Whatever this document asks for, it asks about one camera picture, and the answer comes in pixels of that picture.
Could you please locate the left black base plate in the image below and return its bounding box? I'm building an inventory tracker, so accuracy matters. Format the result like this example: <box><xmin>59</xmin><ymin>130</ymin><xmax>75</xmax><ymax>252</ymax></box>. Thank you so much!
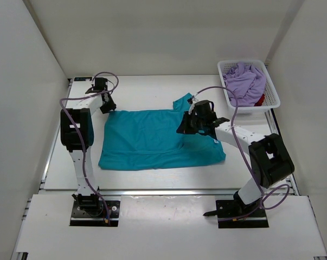
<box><xmin>69</xmin><ymin>200</ymin><xmax>121</xmax><ymax>227</ymax></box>

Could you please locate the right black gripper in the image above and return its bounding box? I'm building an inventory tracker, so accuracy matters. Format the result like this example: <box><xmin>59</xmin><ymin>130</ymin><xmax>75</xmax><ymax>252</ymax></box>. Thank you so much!
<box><xmin>178</xmin><ymin>112</ymin><xmax>206</xmax><ymax>135</ymax></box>

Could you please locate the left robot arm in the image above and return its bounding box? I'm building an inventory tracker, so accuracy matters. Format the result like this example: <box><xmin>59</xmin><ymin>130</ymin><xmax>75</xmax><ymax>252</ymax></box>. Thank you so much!
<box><xmin>60</xmin><ymin>76</ymin><xmax>117</xmax><ymax>224</ymax></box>

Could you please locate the black label sticker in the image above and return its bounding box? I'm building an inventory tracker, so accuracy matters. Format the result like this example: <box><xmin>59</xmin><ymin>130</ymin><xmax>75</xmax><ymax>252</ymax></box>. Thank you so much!
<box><xmin>74</xmin><ymin>77</ymin><xmax>92</xmax><ymax>82</ymax></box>

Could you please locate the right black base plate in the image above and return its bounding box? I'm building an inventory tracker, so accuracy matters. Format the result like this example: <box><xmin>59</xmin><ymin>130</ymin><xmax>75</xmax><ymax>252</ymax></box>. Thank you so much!
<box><xmin>216</xmin><ymin>200</ymin><xmax>269</xmax><ymax>229</ymax></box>

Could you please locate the teal t-shirt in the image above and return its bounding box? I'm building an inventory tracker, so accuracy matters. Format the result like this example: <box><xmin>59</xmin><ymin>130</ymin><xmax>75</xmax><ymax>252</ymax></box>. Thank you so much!
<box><xmin>98</xmin><ymin>93</ymin><xmax>226</xmax><ymax>171</ymax></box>

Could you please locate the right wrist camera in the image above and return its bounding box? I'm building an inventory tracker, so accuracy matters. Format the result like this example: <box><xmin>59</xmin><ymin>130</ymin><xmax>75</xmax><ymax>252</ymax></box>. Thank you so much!
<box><xmin>188</xmin><ymin>95</ymin><xmax>198</xmax><ymax>114</ymax></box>

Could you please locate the white plastic basket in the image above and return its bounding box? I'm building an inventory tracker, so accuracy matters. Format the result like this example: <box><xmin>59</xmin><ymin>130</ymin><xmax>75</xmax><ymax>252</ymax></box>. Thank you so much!
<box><xmin>217</xmin><ymin>60</ymin><xmax>281</xmax><ymax>114</ymax></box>

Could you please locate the red garment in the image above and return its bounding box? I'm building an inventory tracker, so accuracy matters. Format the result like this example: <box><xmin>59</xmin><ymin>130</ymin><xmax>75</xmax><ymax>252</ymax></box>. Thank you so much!
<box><xmin>254</xmin><ymin>94</ymin><xmax>265</xmax><ymax>107</ymax></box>

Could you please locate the lavender t-shirt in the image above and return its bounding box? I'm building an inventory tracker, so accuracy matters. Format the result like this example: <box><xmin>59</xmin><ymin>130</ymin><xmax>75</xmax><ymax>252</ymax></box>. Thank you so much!
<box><xmin>223</xmin><ymin>62</ymin><xmax>267</xmax><ymax>107</ymax></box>

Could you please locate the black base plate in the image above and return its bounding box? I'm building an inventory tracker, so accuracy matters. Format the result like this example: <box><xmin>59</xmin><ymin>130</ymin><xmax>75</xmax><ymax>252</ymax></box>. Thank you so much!
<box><xmin>69</xmin><ymin>200</ymin><xmax>121</xmax><ymax>227</ymax></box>
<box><xmin>216</xmin><ymin>200</ymin><xmax>269</xmax><ymax>229</ymax></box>

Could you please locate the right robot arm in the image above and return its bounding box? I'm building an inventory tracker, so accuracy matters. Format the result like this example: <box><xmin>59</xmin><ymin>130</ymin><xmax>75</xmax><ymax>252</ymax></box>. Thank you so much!
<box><xmin>177</xmin><ymin>97</ymin><xmax>294</xmax><ymax>222</ymax></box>

